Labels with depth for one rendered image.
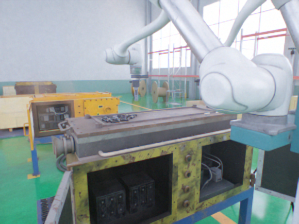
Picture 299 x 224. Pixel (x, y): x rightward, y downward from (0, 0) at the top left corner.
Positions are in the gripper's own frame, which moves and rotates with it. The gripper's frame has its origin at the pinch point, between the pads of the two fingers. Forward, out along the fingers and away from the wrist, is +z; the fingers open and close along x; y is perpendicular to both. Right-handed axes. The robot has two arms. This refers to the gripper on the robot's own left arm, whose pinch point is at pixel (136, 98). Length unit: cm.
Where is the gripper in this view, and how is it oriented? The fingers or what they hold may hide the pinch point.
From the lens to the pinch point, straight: 150.1
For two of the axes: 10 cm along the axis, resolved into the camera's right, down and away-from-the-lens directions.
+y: -10.0, 0.0, -0.1
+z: 0.0, 9.8, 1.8
